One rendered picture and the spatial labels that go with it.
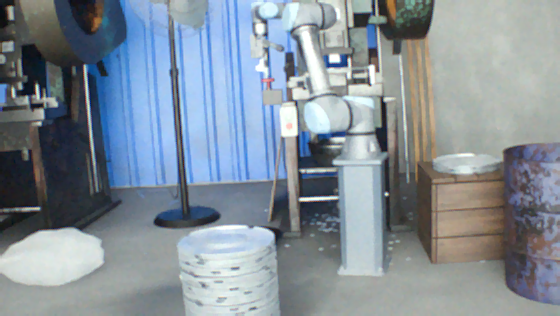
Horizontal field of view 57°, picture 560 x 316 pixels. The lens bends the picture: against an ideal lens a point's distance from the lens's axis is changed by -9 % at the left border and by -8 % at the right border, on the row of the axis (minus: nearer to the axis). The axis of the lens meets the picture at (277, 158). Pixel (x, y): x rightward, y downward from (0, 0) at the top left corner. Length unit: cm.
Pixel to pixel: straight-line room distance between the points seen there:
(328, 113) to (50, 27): 149
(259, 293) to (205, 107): 261
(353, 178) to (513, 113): 243
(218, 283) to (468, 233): 110
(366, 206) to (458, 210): 38
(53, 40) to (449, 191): 200
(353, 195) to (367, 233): 16
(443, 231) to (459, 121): 205
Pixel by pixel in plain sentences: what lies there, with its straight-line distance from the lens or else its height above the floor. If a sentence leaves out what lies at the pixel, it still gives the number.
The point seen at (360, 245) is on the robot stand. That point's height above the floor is 12.
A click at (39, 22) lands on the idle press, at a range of 287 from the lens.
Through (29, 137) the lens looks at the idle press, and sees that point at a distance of 306.
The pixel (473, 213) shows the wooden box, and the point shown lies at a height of 20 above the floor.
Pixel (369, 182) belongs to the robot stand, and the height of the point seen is 36.
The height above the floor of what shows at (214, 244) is 31.
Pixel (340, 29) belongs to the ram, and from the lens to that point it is 282.
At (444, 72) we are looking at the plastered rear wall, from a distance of 416.
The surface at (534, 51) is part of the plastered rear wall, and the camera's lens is 439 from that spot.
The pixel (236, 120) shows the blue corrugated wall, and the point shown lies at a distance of 403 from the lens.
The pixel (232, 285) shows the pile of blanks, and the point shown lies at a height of 22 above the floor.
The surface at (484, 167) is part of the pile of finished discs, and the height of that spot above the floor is 37.
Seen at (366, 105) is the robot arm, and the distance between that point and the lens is 208.
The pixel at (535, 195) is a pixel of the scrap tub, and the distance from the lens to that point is 185.
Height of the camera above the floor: 79
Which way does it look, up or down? 9 degrees down
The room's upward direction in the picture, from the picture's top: 4 degrees counter-clockwise
